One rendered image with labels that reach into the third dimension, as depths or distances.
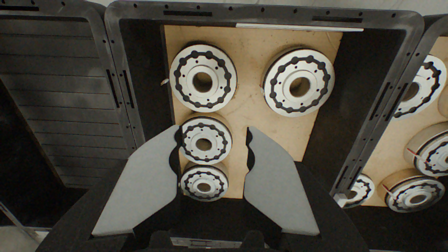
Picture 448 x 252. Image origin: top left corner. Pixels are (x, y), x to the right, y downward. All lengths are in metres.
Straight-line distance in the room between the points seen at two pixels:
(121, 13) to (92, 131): 0.28
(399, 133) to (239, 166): 0.31
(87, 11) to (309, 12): 0.20
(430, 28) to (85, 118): 0.50
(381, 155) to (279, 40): 0.31
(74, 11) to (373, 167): 0.54
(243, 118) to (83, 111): 0.31
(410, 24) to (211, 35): 0.22
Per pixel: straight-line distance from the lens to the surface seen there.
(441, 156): 0.48
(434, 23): 0.26
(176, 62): 0.27
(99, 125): 0.42
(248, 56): 0.29
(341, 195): 0.33
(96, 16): 0.22
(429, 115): 0.47
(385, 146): 0.46
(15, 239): 3.53
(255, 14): 0.19
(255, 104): 0.31
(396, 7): 0.52
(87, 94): 0.40
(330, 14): 0.20
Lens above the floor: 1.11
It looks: 61 degrees down
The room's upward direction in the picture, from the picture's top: 175 degrees counter-clockwise
